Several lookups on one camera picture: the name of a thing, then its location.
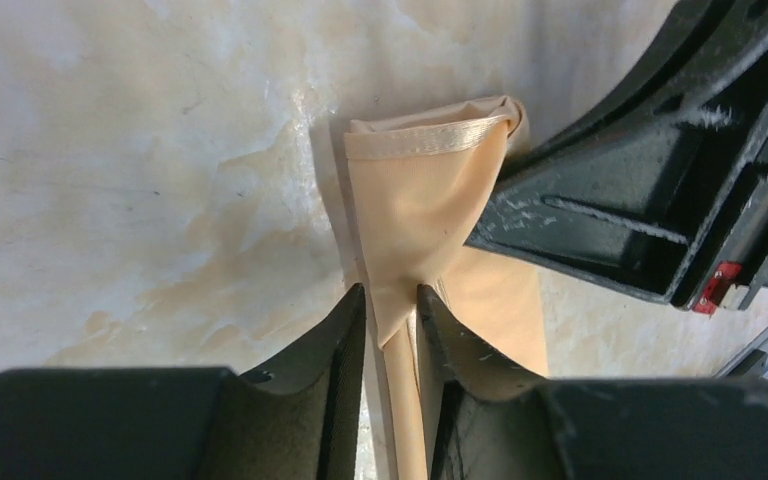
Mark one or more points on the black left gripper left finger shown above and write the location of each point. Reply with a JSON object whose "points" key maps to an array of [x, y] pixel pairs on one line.
{"points": [[294, 416]]}

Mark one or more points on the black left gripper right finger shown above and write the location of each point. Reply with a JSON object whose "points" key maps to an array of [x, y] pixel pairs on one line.
{"points": [[499, 420]]}

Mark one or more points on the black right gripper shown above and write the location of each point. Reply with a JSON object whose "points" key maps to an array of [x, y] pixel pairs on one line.
{"points": [[670, 208]]}

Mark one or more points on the orange cloth napkin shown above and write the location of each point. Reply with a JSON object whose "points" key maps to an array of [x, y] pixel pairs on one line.
{"points": [[419, 184]]}

